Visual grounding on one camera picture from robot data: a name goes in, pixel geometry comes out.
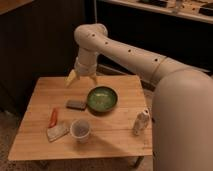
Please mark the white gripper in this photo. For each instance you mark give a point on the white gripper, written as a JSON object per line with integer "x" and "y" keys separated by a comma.
{"x": 81, "y": 70}

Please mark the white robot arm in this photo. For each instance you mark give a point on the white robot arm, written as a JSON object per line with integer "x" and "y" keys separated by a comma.
{"x": 182, "y": 105}

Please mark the green ceramic bowl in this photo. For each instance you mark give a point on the green ceramic bowl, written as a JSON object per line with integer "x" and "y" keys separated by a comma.
{"x": 102, "y": 99}

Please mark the wooden table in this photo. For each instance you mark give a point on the wooden table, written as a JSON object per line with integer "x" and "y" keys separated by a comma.
{"x": 110, "y": 134}

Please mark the white small bottle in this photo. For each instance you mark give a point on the white small bottle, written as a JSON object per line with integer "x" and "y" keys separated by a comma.
{"x": 141, "y": 122}

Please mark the light wooden shelf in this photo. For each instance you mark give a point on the light wooden shelf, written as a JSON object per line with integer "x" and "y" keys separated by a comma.
{"x": 187, "y": 9}

